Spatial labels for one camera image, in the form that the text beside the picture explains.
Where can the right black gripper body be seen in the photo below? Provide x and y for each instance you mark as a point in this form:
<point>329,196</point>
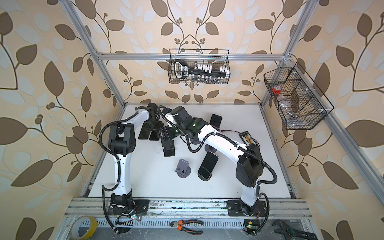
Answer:
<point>170,131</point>

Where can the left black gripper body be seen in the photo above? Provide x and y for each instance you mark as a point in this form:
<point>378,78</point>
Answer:
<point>152,122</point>

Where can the black phone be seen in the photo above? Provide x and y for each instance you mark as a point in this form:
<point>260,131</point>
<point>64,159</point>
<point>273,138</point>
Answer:
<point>155,130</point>
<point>145,131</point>
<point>209,163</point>

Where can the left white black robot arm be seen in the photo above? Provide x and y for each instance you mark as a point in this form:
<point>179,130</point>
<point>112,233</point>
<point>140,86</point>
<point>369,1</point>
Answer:
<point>121,144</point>

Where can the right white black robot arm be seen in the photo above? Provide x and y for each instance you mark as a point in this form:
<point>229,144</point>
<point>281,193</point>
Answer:
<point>251,170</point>

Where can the middle grey phone stand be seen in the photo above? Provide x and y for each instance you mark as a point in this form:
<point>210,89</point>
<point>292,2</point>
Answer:
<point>209,148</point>

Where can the grey phone stand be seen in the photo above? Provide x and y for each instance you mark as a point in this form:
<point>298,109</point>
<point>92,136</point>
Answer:
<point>209,148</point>
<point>204,176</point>
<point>183,169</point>

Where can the front left grey phone stand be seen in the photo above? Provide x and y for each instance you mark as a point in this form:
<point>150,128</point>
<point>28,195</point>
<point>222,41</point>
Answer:
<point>183,169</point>

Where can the front right grey phone stand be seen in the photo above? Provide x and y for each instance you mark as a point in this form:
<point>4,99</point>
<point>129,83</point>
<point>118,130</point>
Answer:
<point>204,176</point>

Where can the black socket tool set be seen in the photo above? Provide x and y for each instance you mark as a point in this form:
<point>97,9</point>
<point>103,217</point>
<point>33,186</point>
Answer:
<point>183,71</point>

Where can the black connector board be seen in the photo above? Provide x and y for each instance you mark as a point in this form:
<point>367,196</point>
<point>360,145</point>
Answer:
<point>248,139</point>

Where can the red capped bottle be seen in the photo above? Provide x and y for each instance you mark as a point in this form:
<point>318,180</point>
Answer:
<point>276,90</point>

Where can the yellow tape roll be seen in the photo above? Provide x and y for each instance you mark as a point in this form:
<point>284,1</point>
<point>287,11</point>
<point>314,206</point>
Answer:
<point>83,228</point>

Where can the black adjustable wrench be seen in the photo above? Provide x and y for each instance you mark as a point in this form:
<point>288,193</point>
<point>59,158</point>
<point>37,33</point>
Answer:
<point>289,233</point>

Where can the right wire basket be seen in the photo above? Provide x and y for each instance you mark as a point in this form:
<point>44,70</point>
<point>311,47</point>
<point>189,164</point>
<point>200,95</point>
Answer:
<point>303,103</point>

